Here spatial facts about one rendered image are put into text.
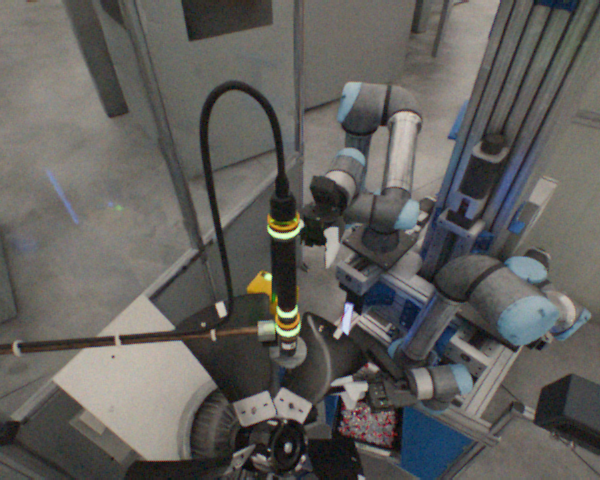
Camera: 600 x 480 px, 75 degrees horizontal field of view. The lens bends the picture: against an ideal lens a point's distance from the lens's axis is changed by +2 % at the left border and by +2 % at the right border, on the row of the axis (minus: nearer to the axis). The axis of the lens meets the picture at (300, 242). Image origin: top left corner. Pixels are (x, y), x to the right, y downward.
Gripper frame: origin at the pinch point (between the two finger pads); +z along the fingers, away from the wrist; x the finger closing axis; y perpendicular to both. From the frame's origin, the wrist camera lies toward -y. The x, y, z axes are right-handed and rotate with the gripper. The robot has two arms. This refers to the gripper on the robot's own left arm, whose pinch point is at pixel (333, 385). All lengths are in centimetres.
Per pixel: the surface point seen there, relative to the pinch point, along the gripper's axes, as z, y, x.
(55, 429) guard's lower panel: 88, -8, 35
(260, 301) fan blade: 16.7, -14.5, -22.4
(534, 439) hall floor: -114, 3, 119
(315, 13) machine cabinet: -53, -377, 58
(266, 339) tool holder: 15.5, 1.4, -36.2
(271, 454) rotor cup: 17.1, 15.4, -9.3
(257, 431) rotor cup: 20.0, 10.0, -7.2
